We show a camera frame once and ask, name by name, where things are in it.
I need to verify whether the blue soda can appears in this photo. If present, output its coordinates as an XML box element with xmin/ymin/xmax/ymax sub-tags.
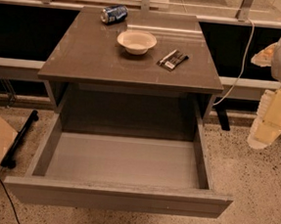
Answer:
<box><xmin>101</xmin><ymin>4</ymin><xmax>128</xmax><ymax>24</ymax></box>

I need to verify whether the open grey top drawer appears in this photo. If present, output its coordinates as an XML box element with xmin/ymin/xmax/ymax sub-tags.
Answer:
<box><xmin>2</xmin><ymin>78</ymin><xmax>243</xmax><ymax>222</ymax></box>

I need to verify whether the black bar on floor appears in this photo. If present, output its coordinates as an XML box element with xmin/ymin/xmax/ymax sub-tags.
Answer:
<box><xmin>0</xmin><ymin>110</ymin><xmax>39</xmax><ymax>168</ymax></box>

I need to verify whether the white hanging cable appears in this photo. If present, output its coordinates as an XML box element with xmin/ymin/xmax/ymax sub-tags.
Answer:
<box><xmin>211</xmin><ymin>16</ymin><xmax>257</xmax><ymax>111</ymax></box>

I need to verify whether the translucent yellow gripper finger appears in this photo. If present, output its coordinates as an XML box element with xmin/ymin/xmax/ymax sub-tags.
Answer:
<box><xmin>247</xmin><ymin>88</ymin><xmax>281</xmax><ymax>150</ymax></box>
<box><xmin>250</xmin><ymin>42</ymin><xmax>277</xmax><ymax>67</ymax></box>

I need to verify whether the grey cabinet with top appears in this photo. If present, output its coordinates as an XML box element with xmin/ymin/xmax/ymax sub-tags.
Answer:
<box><xmin>38</xmin><ymin>8</ymin><xmax>222</xmax><ymax>141</ymax></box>

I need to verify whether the white paper bowl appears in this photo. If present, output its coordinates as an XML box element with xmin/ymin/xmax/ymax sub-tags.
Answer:
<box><xmin>117</xmin><ymin>29</ymin><xmax>157</xmax><ymax>55</ymax></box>

